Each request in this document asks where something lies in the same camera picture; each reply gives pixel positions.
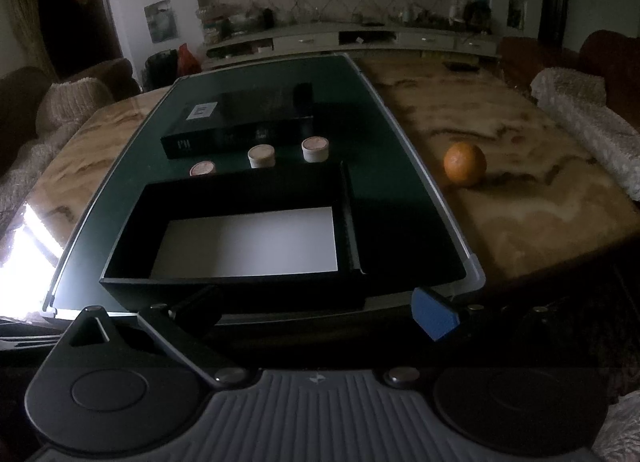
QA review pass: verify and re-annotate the black box white bottom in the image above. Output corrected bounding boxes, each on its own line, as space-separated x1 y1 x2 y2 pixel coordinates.
99 161 367 314

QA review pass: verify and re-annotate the patterned grey cloth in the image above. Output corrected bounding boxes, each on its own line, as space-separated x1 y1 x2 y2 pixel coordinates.
594 389 640 462

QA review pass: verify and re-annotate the black trash bin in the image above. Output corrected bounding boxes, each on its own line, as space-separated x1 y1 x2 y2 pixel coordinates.
145 49 180 91

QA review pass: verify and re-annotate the patterned curtain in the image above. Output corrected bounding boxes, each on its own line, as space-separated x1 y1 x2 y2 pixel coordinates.
0 0 58 80

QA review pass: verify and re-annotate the black box with white label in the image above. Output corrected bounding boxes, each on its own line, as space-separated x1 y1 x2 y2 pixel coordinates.
160 83 316 161

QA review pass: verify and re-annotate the red plastic bag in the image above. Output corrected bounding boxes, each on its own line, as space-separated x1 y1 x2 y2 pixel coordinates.
178 43 199 79

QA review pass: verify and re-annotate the orange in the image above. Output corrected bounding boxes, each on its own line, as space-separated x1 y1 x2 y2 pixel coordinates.
443 141 488 188

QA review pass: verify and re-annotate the white television cabinet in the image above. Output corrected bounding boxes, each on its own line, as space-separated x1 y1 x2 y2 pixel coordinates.
204 21 502 69

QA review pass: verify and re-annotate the pile of boxes and jars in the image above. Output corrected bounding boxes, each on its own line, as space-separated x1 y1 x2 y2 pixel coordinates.
196 3 276 44

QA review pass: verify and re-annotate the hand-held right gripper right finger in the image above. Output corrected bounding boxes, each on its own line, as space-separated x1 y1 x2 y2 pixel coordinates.
386 287 557 388

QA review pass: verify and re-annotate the brown armchair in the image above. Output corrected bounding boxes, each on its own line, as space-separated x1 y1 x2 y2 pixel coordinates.
0 57 142 178

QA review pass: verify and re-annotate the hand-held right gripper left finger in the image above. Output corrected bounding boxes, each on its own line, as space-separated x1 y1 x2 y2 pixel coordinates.
65 284 250 388

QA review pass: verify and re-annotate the brown sofa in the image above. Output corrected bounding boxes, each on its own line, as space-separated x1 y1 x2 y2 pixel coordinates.
499 29 640 110

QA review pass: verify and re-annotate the wall picture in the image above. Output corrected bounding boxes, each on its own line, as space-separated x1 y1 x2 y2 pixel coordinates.
506 0 527 31
144 0 179 44

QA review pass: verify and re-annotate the fuzzy beige blanket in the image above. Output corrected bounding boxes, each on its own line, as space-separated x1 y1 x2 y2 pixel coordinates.
0 124 68 238

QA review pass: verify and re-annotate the dark green desk mat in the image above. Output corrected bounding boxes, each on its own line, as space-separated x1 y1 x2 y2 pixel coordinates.
42 53 487 319

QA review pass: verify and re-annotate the white lace cloth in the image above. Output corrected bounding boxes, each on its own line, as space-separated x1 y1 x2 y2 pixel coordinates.
530 67 640 201

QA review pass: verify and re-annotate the small round white-lidded jar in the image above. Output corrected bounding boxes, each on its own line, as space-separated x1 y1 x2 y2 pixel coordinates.
248 144 277 169

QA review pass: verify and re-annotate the cream knitted cover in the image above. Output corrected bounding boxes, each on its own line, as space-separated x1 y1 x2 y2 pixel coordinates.
35 77 115 135

